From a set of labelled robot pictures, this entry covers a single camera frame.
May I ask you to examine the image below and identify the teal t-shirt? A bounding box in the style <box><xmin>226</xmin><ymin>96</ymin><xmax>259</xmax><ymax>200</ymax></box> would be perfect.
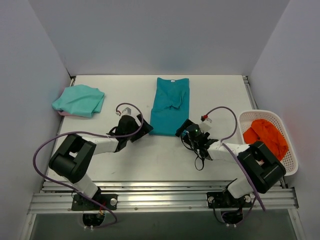
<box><xmin>150</xmin><ymin>77</ymin><xmax>190</xmax><ymax>136</ymax></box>

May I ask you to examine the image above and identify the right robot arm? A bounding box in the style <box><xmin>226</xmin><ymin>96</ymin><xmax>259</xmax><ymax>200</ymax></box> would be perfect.
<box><xmin>175</xmin><ymin>119</ymin><xmax>287</xmax><ymax>208</ymax></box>

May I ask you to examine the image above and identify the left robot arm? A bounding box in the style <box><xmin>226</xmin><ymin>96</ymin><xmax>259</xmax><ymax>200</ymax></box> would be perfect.
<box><xmin>49</xmin><ymin>114</ymin><xmax>154</xmax><ymax>211</ymax></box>

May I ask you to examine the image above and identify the mint green folded t-shirt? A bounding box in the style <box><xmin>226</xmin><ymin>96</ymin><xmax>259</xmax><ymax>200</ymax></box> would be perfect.
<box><xmin>51</xmin><ymin>84</ymin><xmax>105</xmax><ymax>119</ymax></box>

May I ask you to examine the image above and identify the orange t-shirt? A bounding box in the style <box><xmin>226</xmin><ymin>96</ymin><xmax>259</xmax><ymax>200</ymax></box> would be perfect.
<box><xmin>243</xmin><ymin>119</ymin><xmax>289</xmax><ymax>161</ymax></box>

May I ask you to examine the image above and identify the pink folded t-shirt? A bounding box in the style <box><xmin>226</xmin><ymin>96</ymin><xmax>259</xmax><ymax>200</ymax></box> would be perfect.
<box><xmin>57</xmin><ymin>111</ymin><xmax>81</xmax><ymax>117</ymax></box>

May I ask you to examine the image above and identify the white perforated plastic basket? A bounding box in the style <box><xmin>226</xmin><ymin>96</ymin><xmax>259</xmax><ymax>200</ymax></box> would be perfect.
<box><xmin>238</xmin><ymin>110</ymin><xmax>299</xmax><ymax>177</ymax></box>

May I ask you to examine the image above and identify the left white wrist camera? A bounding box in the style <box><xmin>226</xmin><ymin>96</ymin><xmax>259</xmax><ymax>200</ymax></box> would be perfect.
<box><xmin>115</xmin><ymin>107</ymin><xmax>132</xmax><ymax>116</ymax></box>

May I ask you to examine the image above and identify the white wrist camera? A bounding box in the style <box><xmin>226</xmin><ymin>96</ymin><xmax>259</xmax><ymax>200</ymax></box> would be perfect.
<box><xmin>115</xmin><ymin>107</ymin><xmax>132</xmax><ymax>116</ymax></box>
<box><xmin>198</xmin><ymin>114</ymin><xmax>212</xmax><ymax>133</ymax></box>

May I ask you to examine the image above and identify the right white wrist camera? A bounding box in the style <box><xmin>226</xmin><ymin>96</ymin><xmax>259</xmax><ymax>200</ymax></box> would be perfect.
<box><xmin>198</xmin><ymin>114</ymin><xmax>212</xmax><ymax>133</ymax></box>

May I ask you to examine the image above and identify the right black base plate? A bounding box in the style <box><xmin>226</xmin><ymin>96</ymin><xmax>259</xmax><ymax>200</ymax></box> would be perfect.
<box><xmin>206</xmin><ymin>191</ymin><xmax>253</xmax><ymax>209</ymax></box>

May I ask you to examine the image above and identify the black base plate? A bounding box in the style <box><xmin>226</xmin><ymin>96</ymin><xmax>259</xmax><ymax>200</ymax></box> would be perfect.
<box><xmin>71</xmin><ymin>193</ymin><xmax>118</xmax><ymax>211</ymax></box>
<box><xmin>206</xmin><ymin>191</ymin><xmax>253</xmax><ymax>209</ymax></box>

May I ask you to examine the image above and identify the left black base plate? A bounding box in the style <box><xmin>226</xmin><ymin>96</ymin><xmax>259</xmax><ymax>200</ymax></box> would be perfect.
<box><xmin>71</xmin><ymin>193</ymin><xmax>118</xmax><ymax>211</ymax></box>

